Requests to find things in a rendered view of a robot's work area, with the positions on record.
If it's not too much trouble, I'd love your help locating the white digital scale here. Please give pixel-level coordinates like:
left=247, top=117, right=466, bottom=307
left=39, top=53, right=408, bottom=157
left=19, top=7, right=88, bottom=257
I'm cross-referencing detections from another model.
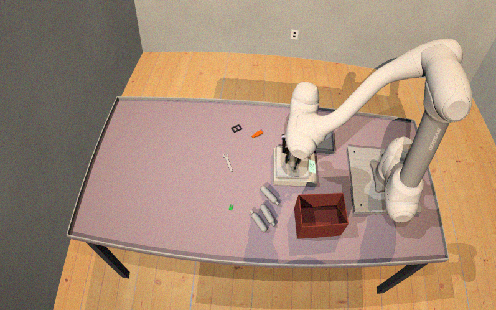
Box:
left=273, top=146, right=317, bottom=186

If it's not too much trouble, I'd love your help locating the red open box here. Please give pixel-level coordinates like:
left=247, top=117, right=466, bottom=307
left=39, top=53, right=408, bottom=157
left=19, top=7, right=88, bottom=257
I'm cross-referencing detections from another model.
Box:
left=294, top=193, right=349, bottom=239

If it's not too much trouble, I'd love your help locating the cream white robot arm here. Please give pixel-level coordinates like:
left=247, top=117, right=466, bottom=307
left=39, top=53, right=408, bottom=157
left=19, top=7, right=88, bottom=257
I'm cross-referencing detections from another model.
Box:
left=286, top=39, right=472, bottom=222

